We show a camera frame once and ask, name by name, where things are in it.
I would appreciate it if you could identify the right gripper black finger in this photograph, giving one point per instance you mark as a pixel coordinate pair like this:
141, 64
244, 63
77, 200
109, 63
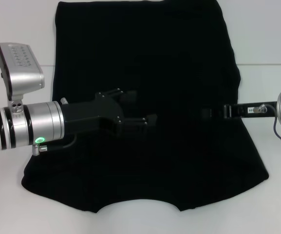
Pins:
212, 112

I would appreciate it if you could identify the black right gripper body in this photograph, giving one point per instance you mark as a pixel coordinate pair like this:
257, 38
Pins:
240, 111

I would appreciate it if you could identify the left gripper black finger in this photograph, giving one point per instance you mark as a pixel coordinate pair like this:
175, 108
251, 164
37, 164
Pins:
135, 125
128, 97

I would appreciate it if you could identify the black shirt with FREE print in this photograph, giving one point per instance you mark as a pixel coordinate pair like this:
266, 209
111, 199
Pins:
169, 53

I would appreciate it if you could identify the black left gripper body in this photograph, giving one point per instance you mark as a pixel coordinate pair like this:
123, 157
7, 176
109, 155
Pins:
86, 114

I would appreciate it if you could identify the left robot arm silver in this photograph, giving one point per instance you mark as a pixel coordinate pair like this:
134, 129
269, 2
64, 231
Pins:
21, 126

